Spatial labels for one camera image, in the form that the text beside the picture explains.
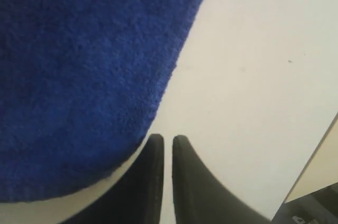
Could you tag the blue microfibre towel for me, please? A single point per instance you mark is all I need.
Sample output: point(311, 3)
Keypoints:
point(81, 83)

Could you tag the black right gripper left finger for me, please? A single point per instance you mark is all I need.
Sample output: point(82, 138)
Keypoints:
point(137, 197)

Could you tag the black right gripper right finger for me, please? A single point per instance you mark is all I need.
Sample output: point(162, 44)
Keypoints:
point(199, 197)

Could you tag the beige partition panel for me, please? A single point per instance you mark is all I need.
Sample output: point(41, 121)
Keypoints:
point(321, 169)

